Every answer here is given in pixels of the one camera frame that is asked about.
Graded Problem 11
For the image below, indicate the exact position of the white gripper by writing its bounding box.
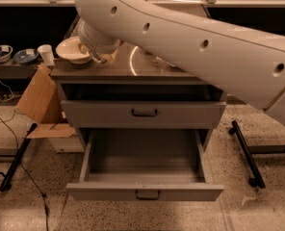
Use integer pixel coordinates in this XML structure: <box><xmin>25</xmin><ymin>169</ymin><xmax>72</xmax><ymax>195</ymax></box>
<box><xmin>78</xmin><ymin>20</ymin><xmax>120</xmax><ymax>64</ymax></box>

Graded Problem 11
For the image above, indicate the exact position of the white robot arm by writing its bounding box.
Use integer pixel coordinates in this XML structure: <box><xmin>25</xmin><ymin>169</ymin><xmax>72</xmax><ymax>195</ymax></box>
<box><xmin>75</xmin><ymin>0</ymin><xmax>285</xmax><ymax>125</ymax></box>

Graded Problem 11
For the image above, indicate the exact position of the closed grey upper drawer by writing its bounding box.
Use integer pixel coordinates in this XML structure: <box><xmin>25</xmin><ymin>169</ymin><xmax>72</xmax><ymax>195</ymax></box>
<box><xmin>62</xmin><ymin>100</ymin><xmax>226</xmax><ymax>129</ymax></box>

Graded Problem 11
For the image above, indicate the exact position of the grey drawer cabinet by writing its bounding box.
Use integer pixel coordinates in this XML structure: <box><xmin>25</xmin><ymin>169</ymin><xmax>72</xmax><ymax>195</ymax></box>
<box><xmin>51</xmin><ymin>43</ymin><xmax>227</xmax><ymax>148</ymax></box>

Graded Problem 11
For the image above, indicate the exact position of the open grey lower drawer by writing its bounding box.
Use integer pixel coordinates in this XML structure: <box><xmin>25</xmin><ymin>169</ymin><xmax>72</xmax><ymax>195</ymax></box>
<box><xmin>66</xmin><ymin>129</ymin><xmax>223</xmax><ymax>201</ymax></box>

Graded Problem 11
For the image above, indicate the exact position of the white bowl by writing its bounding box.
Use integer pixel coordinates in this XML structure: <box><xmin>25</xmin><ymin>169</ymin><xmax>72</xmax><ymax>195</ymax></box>
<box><xmin>56</xmin><ymin>37</ymin><xmax>91</xmax><ymax>64</ymax></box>

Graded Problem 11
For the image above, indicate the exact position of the white paper cup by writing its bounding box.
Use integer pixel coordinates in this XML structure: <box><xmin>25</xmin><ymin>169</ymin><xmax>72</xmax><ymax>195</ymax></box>
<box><xmin>38</xmin><ymin>44</ymin><xmax>54</xmax><ymax>65</ymax></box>

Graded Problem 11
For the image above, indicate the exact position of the blue patterned bowl right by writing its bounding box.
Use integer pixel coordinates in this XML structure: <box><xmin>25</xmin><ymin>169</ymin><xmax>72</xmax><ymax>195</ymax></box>
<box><xmin>13</xmin><ymin>48</ymin><xmax>39</xmax><ymax>65</ymax></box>

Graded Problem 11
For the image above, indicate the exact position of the blue patterned bowl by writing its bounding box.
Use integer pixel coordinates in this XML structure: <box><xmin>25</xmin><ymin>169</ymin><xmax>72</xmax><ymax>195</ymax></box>
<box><xmin>0</xmin><ymin>45</ymin><xmax>13</xmax><ymax>64</ymax></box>
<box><xmin>13</xmin><ymin>48</ymin><xmax>39</xmax><ymax>65</ymax></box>

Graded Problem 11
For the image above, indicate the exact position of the brown cardboard box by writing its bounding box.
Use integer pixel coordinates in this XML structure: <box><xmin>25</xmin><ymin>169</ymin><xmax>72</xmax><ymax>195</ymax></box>
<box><xmin>15</xmin><ymin>64</ymin><xmax>84</xmax><ymax>153</ymax></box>

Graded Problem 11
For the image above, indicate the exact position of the blue patterned bowl left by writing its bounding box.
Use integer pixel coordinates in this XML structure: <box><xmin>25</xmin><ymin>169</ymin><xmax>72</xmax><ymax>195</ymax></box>
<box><xmin>0</xmin><ymin>45</ymin><xmax>13</xmax><ymax>64</ymax></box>

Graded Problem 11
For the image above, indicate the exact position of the black left table leg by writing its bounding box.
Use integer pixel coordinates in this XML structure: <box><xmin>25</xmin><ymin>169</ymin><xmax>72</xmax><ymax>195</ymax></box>
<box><xmin>0</xmin><ymin>123</ymin><xmax>38</xmax><ymax>192</ymax></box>

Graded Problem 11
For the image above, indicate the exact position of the black floor cable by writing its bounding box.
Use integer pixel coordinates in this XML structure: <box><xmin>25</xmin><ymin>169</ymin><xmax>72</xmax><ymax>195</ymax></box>
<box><xmin>0</xmin><ymin>106</ymin><xmax>50</xmax><ymax>231</ymax></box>

